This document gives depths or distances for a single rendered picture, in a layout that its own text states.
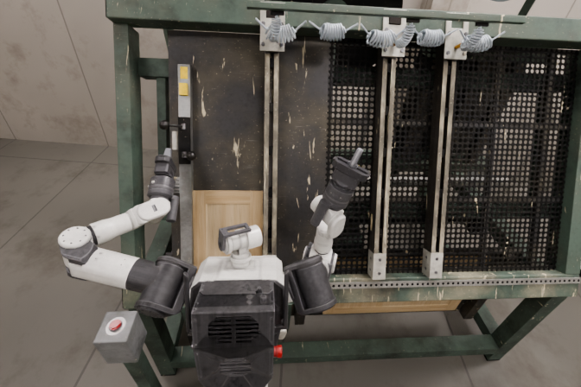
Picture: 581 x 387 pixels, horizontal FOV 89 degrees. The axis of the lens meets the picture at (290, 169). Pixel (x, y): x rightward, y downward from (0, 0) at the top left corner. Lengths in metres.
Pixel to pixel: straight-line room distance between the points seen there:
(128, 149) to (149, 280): 0.64
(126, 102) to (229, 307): 0.96
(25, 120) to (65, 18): 1.53
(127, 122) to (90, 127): 3.03
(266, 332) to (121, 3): 1.27
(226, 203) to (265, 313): 0.69
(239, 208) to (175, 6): 0.87
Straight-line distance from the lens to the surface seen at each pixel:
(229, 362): 0.91
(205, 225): 1.41
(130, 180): 1.43
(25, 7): 4.20
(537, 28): 1.79
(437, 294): 1.70
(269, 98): 1.29
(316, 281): 0.93
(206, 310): 0.80
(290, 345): 2.11
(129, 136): 1.42
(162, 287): 0.95
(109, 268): 1.00
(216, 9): 1.37
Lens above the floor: 2.11
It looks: 36 degrees down
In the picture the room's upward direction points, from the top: 4 degrees clockwise
